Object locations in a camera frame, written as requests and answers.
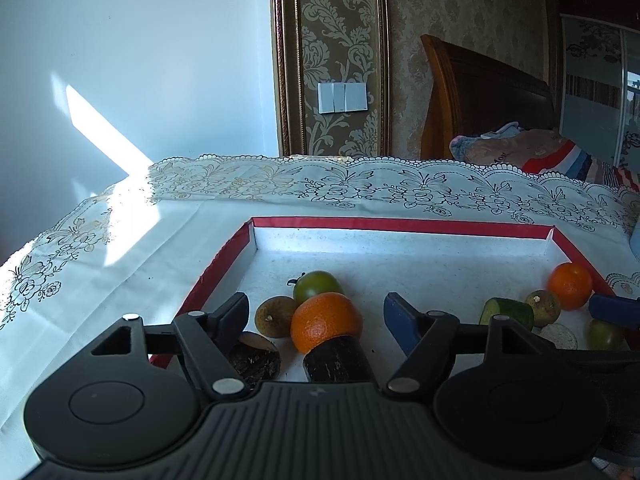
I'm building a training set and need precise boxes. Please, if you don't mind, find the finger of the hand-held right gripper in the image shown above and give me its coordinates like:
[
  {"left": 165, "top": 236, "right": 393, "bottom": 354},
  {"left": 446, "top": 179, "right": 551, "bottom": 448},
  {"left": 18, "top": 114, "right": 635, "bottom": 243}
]
[{"left": 587, "top": 293, "right": 640, "bottom": 332}]

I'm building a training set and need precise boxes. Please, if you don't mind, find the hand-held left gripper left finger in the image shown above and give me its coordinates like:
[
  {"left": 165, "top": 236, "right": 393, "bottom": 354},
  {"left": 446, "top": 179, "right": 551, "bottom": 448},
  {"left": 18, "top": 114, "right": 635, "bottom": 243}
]
[{"left": 89, "top": 291, "right": 251, "bottom": 401}]

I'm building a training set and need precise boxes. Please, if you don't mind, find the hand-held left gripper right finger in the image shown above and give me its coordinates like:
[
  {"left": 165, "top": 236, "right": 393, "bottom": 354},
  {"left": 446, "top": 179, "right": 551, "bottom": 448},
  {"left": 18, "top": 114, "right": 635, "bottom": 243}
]
[{"left": 382, "top": 291, "right": 558, "bottom": 401}]

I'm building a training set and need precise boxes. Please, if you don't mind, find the green tangerine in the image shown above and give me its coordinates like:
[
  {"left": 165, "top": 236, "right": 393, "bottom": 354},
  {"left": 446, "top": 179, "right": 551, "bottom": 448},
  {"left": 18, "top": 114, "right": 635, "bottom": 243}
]
[{"left": 586, "top": 318, "right": 626, "bottom": 352}]

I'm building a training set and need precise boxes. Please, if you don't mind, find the small potato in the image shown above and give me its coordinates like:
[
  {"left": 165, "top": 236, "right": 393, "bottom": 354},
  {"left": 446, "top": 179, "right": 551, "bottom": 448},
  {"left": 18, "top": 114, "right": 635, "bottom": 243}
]
[{"left": 254, "top": 296, "right": 299, "bottom": 338}]

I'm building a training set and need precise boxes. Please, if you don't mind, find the red shallow cardboard box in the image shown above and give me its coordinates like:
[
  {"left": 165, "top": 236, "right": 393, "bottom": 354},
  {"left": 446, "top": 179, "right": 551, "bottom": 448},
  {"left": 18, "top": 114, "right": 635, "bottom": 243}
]
[{"left": 149, "top": 216, "right": 632, "bottom": 371}]

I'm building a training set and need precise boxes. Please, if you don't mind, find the orange tangerine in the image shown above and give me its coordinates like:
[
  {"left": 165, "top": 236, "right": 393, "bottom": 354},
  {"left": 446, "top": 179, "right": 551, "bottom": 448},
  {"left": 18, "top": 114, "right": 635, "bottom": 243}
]
[
  {"left": 546, "top": 262, "right": 594, "bottom": 311},
  {"left": 290, "top": 292, "right": 364, "bottom": 355}
]

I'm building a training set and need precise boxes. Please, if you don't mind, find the brown longan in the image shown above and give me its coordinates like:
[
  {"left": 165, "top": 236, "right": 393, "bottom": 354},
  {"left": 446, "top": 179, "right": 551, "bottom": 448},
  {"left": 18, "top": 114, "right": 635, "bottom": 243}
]
[{"left": 525, "top": 289, "right": 562, "bottom": 328}]

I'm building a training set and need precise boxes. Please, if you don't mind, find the green tomato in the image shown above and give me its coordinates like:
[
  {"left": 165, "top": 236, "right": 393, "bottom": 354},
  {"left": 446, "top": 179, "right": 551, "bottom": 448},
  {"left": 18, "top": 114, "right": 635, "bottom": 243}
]
[{"left": 289, "top": 270, "right": 346, "bottom": 305}]

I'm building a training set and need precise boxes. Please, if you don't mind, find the green cucumber piece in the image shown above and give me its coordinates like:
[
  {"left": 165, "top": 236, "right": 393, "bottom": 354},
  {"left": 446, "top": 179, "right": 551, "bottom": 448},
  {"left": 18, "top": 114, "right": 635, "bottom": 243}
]
[{"left": 479, "top": 297, "right": 536, "bottom": 331}]

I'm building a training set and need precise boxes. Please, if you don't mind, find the red white striped cloth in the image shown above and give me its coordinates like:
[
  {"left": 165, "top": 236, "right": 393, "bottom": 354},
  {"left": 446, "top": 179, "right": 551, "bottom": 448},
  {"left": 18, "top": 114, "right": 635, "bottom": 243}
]
[{"left": 522, "top": 141, "right": 640, "bottom": 192}]

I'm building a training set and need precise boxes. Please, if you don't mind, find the pink patterned blanket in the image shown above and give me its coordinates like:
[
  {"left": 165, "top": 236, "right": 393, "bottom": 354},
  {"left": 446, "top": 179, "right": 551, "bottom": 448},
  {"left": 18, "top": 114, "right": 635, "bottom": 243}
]
[{"left": 449, "top": 122, "right": 576, "bottom": 168}]

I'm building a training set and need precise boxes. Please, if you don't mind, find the wardrobe with sliding doors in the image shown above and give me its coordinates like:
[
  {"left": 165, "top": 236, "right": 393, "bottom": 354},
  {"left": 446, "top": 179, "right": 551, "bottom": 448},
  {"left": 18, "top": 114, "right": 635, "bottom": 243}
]
[{"left": 542, "top": 0, "right": 640, "bottom": 171}]

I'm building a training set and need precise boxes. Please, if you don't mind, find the wooden bed headboard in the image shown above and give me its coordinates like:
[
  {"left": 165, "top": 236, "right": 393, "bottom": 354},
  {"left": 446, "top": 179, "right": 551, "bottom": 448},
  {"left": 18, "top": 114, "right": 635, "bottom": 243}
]
[{"left": 420, "top": 34, "right": 558, "bottom": 160}]

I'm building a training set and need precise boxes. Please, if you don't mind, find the white wall switch panel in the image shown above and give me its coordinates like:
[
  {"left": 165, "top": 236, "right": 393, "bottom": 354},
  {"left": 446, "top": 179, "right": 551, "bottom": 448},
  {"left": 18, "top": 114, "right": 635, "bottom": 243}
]
[{"left": 318, "top": 81, "right": 369, "bottom": 114}]

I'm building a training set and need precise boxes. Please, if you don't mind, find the gold wall moulding frame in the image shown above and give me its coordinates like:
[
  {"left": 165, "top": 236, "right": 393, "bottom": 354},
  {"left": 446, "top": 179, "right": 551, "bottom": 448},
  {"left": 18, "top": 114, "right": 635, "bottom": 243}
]
[{"left": 269, "top": 0, "right": 392, "bottom": 157}]

